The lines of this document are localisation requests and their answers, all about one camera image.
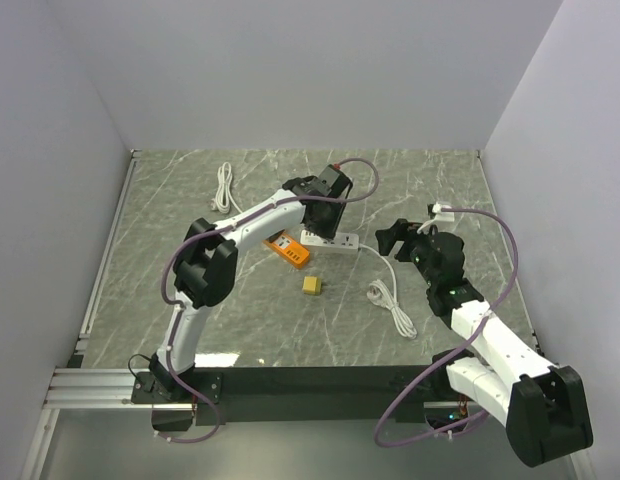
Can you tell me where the white cord of orange strip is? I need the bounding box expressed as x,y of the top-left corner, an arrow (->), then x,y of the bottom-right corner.
206,162 -> 246,217

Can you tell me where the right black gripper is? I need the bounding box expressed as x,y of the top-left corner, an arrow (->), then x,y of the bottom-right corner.
375,218 -> 444,287

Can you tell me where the black base bar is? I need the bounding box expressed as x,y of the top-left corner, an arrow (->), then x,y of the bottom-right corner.
131,365 -> 426,431

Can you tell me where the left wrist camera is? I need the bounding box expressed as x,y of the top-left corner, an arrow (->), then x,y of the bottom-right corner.
328,164 -> 353,190

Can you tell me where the orange power strip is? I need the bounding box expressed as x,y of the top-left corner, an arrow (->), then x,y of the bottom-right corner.
263,232 -> 310,269

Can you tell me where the aluminium frame rail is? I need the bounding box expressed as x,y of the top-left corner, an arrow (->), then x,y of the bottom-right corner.
20,149 -> 141,479

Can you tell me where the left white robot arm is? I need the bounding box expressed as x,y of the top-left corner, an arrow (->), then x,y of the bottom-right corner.
149,165 -> 353,402

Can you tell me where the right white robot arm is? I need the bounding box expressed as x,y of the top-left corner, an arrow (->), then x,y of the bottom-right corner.
375,219 -> 594,467

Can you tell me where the yellow plug adapter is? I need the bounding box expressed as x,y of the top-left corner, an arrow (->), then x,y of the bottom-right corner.
302,276 -> 322,296

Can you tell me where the white power strip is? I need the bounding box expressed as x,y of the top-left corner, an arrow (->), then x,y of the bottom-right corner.
300,229 -> 360,254

